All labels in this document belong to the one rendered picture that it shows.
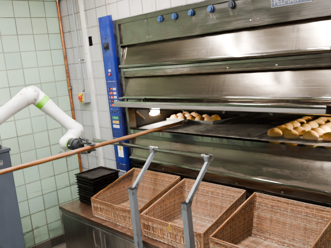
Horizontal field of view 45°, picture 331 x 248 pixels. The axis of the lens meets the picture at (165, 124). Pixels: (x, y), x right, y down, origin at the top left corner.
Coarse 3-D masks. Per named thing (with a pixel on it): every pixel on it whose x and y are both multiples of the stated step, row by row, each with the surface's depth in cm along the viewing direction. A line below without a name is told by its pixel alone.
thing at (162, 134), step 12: (132, 132) 342; (156, 132) 319; (168, 132) 311; (180, 132) 306; (228, 144) 268; (240, 144) 261; (252, 144) 254; (264, 144) 248; (276, 144) 241; (288, 144) 237; (300, 144) 234
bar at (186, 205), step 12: (120, 144) 293; (132, 144) 284; (192, 156) 242; (204, 156) 233; (144, 168) 263; (204, 168) 231; (132, 192) 256; (192, 192) 225; (132, 204) 257; (132, 216) 260; (132, 228) 262; (192, 228) 225; (192, 240) 226
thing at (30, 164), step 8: (152, 128) 318; (160, 128) 322; (128, 136) 300; (136, 136) 306; (96, 144) 282; (104, 144) 286; (72, 152) 268; (80, 152) 273; (40, 160) 253; (48, 160) 257; (8, 168) 239; (16, 168) 242
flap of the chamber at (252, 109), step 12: (144, 108) 331; (156, 108) 302; (168, 108) 282; (180, 108) 274; (192, 108) 266; (204, 108) 258; (216, 108) 251; (228, 108) 244; (240, 108) 238; (252, 108) 232; (264, 108) 226; (276, 108) 220; (288, 108) 215
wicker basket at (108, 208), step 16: (160, 176) 319; (176, 176) 307; (112, 192) 328; (128, 192) 340; (144, 192) 331; (160, 192) 291; (96, 208) 311; (112, 208) 295; (128, 208) 322; (144, 208) 280; (128, 224) 285
